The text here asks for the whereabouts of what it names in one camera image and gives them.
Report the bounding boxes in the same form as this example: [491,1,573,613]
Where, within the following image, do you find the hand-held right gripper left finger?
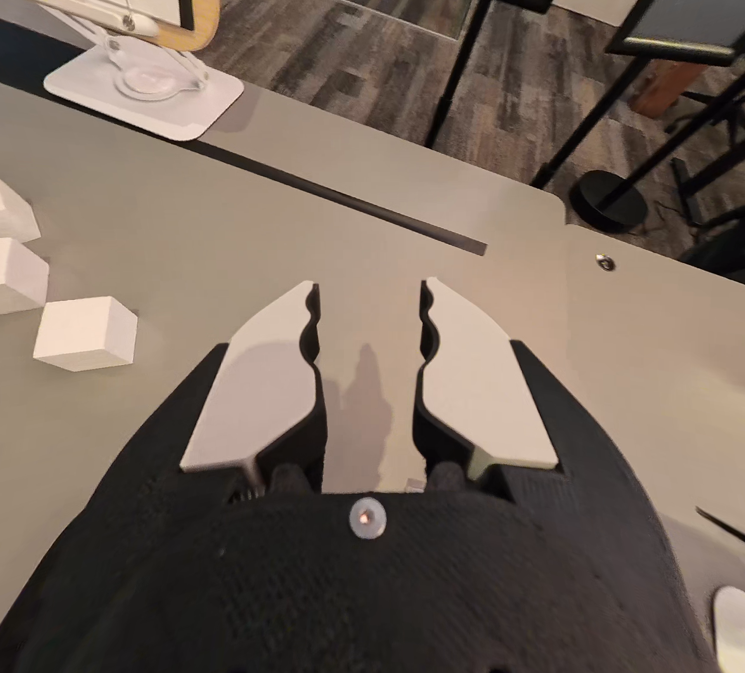
[179,280,328,490]

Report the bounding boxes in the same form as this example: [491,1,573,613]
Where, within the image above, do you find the black floor stand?
[570,73,745,233]

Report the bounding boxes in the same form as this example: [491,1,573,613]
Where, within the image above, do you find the black desk cable slot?
[695,506,745,544]

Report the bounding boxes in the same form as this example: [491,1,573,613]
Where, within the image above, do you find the wooden book stand white base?
[0,0,245,142]

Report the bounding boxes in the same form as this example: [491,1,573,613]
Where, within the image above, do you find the white hard foam cube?
[0,179,42,243]
[0,238,50,316]
[33,296,139,372]

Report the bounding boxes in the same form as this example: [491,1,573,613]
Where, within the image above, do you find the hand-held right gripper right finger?
[413,277,561,484]

